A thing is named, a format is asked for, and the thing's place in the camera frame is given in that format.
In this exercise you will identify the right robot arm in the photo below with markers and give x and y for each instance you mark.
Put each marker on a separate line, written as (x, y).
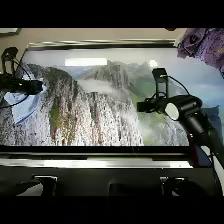
(196, 120)

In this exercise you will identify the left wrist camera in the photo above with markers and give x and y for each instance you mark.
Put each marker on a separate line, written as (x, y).
(9, 56)

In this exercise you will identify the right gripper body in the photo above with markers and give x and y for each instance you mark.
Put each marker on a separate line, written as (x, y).
(150, 106)

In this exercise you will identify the silver frame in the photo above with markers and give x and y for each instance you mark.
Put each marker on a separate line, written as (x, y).
(100, 163)

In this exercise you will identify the purple patterned garment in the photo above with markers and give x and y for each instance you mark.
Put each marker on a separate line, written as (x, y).
(206, 46)

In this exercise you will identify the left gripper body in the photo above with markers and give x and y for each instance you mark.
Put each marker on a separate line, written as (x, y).
(32, 87)

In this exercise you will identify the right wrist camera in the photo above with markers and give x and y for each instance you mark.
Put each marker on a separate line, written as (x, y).
(160, 78)

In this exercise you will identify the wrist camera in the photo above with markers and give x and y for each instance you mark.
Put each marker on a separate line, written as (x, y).
(9, 56)
(160, 78)

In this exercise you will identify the light blue garment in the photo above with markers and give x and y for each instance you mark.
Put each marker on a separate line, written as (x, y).
(25, 106)

